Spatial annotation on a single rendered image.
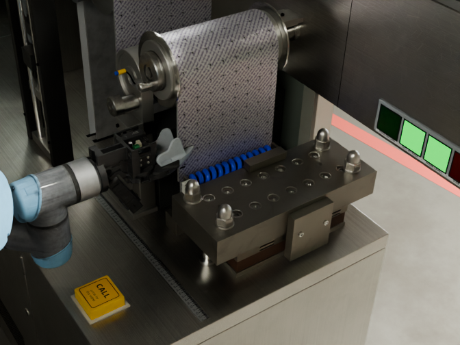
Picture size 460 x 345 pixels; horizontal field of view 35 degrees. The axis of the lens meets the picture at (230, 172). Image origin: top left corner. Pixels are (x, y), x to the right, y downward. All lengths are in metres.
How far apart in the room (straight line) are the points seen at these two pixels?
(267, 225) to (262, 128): 0.24
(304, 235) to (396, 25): 0.44
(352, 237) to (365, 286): 0.14
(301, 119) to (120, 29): 0.44
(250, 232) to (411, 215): 1.79
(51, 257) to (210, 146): 0.38
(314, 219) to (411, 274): 1.43
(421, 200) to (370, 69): 1.82
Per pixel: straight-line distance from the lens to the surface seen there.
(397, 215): 3.07
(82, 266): 1.47
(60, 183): 1.29
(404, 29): 1.32
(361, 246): 1.54
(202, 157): 1.47
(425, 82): 1.31
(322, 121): 1.87
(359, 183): 1.51
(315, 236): 1.47
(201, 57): 1.36
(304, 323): 1.57
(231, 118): 1.46
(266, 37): 1.43
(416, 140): 1.36
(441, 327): 2.67
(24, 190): 1.28
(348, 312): 1.67
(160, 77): 1.34
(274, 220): 1.38
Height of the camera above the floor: 1.92
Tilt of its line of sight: 37 degrees down
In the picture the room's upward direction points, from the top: 2 degrees clockwise
